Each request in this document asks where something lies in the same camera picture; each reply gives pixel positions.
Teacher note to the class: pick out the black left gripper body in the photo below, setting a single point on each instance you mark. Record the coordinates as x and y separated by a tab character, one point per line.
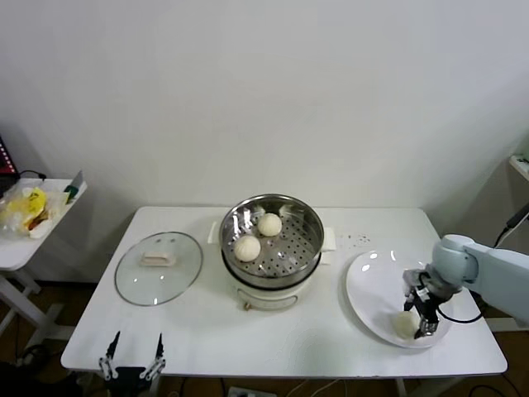
128	374

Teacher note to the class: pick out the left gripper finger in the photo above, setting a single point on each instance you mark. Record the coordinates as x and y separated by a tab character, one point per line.
153	362
108	360

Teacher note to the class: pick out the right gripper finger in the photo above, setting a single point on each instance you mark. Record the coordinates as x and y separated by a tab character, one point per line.
408	304
427	329

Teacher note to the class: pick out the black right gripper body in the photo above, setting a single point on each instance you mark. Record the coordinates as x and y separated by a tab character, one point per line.
427	309

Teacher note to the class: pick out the white steamed baozi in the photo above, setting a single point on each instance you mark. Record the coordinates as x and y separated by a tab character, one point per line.
269	224
404	325
248	248

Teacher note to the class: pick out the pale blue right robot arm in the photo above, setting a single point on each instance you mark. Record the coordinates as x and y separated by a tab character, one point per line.
496	269

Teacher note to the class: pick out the perforated steel steamer basket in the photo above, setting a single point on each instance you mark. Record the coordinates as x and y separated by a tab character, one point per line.
289	256

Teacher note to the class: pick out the white oval plate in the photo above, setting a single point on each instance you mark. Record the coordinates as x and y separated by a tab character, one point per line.
368	289

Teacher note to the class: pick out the white electric cooking pot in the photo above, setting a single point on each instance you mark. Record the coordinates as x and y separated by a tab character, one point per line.
264	299

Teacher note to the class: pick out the white side table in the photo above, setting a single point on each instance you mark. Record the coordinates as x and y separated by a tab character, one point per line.
16	253

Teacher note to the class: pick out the white shelf with green items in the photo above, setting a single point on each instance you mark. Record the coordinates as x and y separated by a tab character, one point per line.
521	167

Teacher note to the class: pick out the green and grey small tool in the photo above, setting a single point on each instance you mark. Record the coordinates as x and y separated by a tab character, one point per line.
72	190

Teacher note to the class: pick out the clear bag with yellow wrapper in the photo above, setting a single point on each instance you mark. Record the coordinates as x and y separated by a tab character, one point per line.
25	207

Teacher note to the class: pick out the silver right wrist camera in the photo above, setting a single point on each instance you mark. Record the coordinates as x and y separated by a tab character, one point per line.
414	281

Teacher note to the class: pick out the white stand base frame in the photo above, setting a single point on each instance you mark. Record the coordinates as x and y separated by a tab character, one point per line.
502	325

